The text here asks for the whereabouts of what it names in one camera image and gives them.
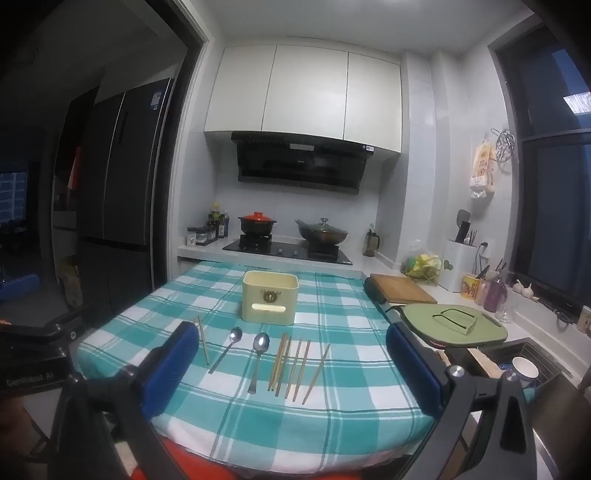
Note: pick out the dark refrigerator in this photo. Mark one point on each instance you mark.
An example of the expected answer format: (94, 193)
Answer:
(120, 184)

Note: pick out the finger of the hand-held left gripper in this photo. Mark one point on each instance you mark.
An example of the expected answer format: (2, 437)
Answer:
(21, 286)
(69, 325)

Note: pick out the wooden chopstick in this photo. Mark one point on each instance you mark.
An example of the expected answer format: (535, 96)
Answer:
(293, 368)
(280, 364)
(203, 340)
(316, 374)
(302, 370)
(284, 367)
(276, 362)

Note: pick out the white bowl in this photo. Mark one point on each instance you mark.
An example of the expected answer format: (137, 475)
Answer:
(525, 368)

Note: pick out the black spatula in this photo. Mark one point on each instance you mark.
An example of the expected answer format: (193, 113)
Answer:
(462, 221)

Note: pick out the black gas hob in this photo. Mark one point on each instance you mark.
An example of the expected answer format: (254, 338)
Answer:
(286, 249)

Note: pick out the purple bottle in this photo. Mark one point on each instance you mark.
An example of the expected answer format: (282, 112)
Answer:
(496, 293)

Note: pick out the navy cream striped cloth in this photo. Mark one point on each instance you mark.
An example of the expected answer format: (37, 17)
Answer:
(482, 364)

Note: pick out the black clay pot red lid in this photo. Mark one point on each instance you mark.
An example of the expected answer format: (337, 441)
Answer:
(256, 225)

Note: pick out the yellow printed mug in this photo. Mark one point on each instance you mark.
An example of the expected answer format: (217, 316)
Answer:
(471, 286)

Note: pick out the bag of yellow green sponges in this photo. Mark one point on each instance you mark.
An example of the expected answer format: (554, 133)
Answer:
(425, 265)

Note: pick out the dark wok with glass lid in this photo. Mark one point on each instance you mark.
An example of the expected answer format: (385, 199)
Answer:
(323, 233)

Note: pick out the white wall cabinet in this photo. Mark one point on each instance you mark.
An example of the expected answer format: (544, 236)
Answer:
(300, 87)

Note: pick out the large metal spoon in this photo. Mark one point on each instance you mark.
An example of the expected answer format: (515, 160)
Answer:
(262, 342)

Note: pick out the black range hood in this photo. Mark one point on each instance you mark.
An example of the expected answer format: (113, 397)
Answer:
(300, 166)

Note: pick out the dark window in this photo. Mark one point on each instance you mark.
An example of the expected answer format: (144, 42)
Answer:
(554, 221)

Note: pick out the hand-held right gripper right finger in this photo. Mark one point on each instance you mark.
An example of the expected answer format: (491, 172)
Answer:
(415, 374)

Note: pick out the steel sink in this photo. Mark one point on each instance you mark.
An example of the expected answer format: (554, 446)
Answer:
(549, 364)

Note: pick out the teal checked tablecloth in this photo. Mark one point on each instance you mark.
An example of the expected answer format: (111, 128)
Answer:
(346, 323)

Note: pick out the wooden cutting board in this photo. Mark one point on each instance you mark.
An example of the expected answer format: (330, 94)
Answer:
(401, 288)

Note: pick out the cardboard box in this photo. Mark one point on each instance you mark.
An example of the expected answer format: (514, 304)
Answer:
(70, 281)

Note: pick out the small metal spoon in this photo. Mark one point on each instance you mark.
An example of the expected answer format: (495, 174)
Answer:
(236, 335)

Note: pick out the yellow cap bottle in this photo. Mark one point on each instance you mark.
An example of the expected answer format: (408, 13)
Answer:
(214, 210)

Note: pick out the white knife block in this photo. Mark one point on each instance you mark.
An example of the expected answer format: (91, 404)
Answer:
(459, 267)

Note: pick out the garlic bulb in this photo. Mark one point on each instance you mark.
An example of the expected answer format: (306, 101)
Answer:
(529, 290)
(518, 287)

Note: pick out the white label spice jar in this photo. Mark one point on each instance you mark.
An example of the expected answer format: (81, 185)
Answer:
(191, 236)

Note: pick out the cream cup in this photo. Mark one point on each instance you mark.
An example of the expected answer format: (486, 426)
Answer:
(585, 318)

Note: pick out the cream utensil holder box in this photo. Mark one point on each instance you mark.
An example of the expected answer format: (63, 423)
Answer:
(270, 288)

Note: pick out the dark door frame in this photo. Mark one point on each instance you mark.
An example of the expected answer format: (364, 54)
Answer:
(178, 161)

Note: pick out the dark water jug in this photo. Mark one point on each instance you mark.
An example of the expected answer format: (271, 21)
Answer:
(371, 243)

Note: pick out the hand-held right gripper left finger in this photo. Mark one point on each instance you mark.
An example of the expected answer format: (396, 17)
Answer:
(171, 369)

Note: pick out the dark sauce bottle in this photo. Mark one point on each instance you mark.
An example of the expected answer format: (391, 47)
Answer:
(212, 229)
(224, 227)

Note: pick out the red plastic stool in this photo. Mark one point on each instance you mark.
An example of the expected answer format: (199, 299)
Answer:
(184, 461)

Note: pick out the hanging printed bag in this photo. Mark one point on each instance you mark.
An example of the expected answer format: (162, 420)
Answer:
(482, 168)

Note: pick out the pink cup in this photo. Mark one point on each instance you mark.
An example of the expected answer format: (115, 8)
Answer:
(482, 293)

